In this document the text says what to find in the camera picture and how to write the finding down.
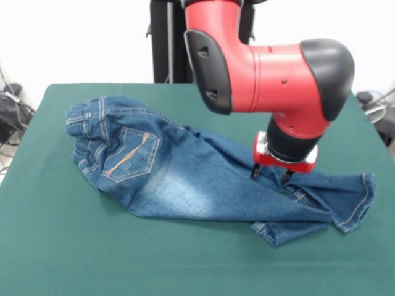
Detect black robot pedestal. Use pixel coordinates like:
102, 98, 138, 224
145, 0, 257, 84

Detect black cable tangle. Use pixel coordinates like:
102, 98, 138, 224
0, 92, 35, 147

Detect dark green table cloth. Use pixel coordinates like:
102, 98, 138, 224
0, 83, 395, 296

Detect blue denim jeans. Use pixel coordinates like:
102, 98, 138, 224
64, 95, 376, 247

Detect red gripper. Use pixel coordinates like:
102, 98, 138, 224
251, 131, 319, 187

